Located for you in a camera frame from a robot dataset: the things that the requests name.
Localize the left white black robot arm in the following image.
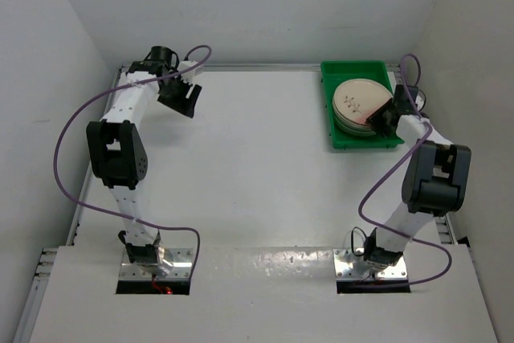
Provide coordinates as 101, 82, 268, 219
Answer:
86, 60, 202, 277

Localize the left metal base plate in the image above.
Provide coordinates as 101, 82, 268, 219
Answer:
118, 247, 194, 281

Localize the yellow and cream plate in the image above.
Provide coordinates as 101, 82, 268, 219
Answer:
332, 107, 373, 133

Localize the green plastic bin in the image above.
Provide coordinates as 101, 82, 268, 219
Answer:
320, 60, 404, 149

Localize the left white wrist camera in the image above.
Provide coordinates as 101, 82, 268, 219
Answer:
177, 60, 204, 79

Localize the green and cream plate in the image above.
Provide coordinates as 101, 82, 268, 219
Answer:
334, 121, 376, 137

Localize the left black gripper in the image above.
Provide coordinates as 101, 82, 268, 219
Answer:
158, 71, 201, 118

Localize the metal base plate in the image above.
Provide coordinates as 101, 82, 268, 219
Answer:
118, 247, 194, 281
332, 248, 408, 283

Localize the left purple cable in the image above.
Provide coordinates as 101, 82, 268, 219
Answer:
53, 44, 213, 280

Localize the purple cable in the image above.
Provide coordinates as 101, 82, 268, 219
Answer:
357, 53, 453, 288
53, 44, 213, 280

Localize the pink and cream plate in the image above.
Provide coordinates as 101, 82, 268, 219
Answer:
332, 79, 393, 126

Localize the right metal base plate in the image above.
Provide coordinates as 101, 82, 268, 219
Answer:
332, 248, 408, 283

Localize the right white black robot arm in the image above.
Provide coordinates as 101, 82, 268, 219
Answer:
358, 88, 471, 270

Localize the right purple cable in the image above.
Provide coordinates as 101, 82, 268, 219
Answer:
357, 53, 453, 288

